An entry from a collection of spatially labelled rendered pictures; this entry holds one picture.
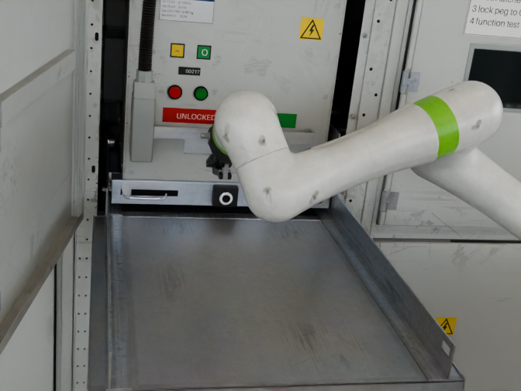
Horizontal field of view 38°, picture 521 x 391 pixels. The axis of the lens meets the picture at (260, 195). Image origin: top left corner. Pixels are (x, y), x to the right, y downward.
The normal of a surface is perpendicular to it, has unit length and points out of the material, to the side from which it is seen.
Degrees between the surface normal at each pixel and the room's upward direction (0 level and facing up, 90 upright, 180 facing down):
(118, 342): 0
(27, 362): 90
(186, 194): 90
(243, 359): 0
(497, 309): 90
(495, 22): 90
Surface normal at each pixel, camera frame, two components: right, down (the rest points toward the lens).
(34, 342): 0.19, 0.36
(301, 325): 0.11, -0.93
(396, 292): -0.98, -0.03
